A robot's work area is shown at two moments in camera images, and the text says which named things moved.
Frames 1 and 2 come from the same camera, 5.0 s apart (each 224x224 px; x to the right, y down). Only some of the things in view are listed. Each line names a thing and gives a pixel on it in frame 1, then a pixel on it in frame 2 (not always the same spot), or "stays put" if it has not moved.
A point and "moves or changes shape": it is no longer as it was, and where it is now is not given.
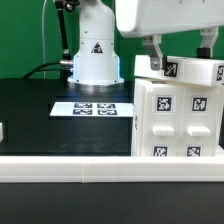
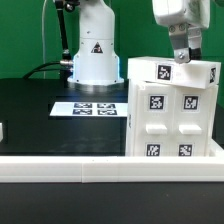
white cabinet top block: x=194 y=70 moves or changes shape
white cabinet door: x=199 y=121 moves or changes shape
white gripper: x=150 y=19 to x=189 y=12
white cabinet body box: x=175 y=119 stays put
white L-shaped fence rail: x=110 y=168 stays put
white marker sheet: x=92 y=109 stays put
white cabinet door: x=161 y=119 moves or changes shape
